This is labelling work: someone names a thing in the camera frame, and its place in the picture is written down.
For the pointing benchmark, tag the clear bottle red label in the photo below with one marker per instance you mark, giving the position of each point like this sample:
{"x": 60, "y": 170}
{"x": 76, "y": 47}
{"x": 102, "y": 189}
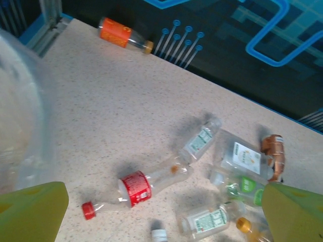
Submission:
{"x": 136, "y": 187}

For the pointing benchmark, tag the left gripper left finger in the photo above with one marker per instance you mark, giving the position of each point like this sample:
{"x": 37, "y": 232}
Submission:
{"x": 30, "y": 214}

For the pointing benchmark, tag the clear bottle green label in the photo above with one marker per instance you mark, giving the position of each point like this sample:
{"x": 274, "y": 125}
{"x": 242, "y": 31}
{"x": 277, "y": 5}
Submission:
{"x": 248, "y": 186}

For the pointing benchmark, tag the clear bottle white cap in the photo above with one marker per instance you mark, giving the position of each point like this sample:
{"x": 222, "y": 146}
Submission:
{"x": 159, "y": 235}

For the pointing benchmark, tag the small clear green-label bottle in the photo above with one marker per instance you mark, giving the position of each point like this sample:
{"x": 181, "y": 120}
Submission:
{"x": 199, "y": 141}
{"x": 209, "y": 220}

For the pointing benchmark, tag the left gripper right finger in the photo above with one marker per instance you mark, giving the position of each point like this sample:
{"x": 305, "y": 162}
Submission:
{"x": 295, "y": 216}

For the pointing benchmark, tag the brown-label bottle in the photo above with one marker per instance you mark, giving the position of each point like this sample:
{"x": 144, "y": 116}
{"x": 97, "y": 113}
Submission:
{"x": 273, "y": 148}

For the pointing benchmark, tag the aluminium frame post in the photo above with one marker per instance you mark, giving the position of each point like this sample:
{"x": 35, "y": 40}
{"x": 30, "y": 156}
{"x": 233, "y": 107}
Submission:
{"x": 51, "y": 15}

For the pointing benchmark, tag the square clear white-label bottle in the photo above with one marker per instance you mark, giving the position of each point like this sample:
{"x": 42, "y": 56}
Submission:
{"x": 244, "y": 156}

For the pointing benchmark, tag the yellow-label bottle orange cap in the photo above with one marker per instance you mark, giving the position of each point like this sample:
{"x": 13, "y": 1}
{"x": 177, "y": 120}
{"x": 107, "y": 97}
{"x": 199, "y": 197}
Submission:
{"x": 243, "y": 224}

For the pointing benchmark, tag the white round bin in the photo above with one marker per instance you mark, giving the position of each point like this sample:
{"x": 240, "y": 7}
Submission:
{"x": 15, "y": 100}

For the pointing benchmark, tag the orange-label bottle yellow cap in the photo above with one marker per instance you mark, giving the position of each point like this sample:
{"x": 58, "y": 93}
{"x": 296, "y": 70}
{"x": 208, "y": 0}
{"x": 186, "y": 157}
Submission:
{"x": 113, "y": 31}

